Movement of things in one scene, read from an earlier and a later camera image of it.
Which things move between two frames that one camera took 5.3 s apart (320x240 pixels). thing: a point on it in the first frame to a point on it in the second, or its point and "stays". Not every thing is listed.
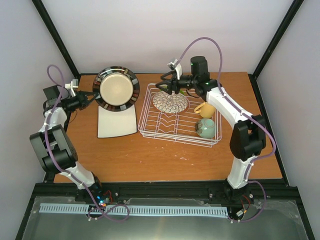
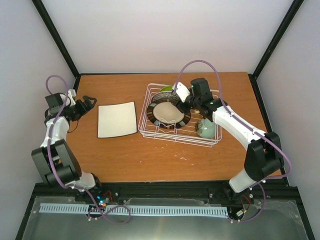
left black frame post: (56, 37) stays
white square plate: (114, 124) stays
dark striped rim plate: (119, 87) to (166, 114)
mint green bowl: (205, 128) stays
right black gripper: (172, 81) to (184, 110)
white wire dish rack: (185, 117) stays
